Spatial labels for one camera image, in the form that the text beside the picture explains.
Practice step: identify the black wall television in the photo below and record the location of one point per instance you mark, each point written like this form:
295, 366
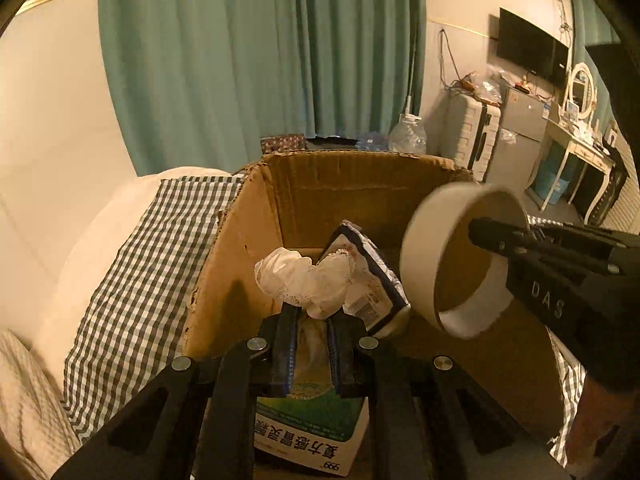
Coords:
530, 45

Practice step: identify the silver foil packet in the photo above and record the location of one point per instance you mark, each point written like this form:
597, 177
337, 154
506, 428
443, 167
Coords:
375, 285

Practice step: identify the white plastic bag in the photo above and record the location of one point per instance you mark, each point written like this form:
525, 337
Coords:
305, 280

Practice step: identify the grey small fridge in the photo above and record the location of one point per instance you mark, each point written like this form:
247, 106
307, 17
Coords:
520, 125

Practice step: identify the white oval vanity mirror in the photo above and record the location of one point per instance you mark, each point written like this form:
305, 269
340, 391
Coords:
580, 85

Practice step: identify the green and white medicine box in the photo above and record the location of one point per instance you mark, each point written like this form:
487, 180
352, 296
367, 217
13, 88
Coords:
310, 430

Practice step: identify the clear plastic bag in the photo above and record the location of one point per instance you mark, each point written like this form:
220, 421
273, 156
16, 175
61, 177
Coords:
487, 90

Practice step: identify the narrow teal curtain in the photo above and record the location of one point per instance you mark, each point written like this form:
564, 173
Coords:
592, 20

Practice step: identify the white knitted cloth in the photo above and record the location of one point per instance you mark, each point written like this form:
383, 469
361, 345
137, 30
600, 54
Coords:
30, 400

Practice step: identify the brown cardboard box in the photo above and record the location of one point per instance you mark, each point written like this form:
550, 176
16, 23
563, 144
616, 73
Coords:
320, 200

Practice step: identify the large white tape roll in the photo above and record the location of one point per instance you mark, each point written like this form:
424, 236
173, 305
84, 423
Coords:
425, 250

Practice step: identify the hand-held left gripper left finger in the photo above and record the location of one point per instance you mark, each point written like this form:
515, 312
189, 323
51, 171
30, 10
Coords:
285, 355

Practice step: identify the white dressing table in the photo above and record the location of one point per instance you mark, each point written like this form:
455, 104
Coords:
580, 147

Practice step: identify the floral patterned box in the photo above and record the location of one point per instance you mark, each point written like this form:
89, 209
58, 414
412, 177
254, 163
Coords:
282, 142

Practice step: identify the blue storage bin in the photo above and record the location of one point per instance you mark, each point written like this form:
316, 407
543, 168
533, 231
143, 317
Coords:
550, 180

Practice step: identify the clear plastic water jug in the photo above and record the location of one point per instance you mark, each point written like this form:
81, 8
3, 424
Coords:
407, 135

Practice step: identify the checkered blanket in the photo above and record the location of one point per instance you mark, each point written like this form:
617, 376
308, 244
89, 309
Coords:
150, 270

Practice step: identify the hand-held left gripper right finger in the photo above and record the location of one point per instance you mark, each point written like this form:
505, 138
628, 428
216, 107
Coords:
341, 355

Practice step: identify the person's right forearm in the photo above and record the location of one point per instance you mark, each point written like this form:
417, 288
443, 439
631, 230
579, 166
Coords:
590, 420

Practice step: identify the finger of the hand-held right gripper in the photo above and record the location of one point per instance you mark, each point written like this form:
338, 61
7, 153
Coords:
500, 240

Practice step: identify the white ribbed suitcase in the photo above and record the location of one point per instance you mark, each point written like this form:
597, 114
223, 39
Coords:
467, 130

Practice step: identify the wide teal curtain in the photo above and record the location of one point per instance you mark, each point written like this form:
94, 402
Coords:
225, 60

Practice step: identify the white quilt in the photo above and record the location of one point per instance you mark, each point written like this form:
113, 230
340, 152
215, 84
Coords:
100, 240

